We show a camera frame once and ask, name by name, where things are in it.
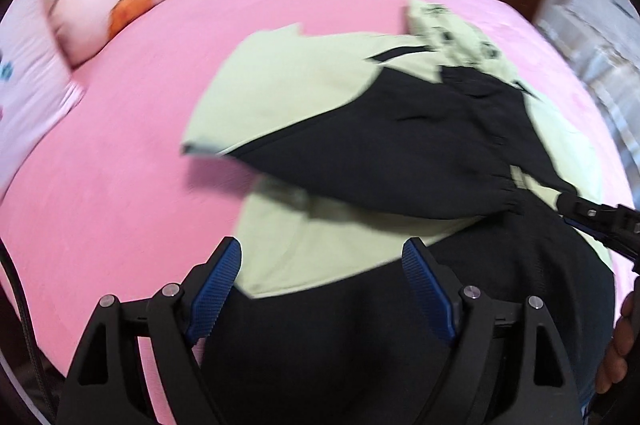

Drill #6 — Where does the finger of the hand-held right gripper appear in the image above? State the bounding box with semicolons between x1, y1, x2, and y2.
556;192;623;252

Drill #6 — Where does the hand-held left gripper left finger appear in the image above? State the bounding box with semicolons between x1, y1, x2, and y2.
56;236;243;425

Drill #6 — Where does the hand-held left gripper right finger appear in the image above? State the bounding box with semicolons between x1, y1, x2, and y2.
401;237;584;425

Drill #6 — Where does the green and black jacket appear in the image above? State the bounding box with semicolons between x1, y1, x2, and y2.
180;0;618;425

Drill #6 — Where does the person's right hand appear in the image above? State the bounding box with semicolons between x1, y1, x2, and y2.
595;291;640;396

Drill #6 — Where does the pink bed blanket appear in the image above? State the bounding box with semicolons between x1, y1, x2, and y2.
0;0;638;425

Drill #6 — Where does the white lace covered sofa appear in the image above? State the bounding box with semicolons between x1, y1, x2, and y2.
534;0;640;168

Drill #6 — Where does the pale pink pillow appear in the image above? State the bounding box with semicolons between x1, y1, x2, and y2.
0;0;87;202

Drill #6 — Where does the black cable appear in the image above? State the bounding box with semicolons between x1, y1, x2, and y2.
0;239;57;425

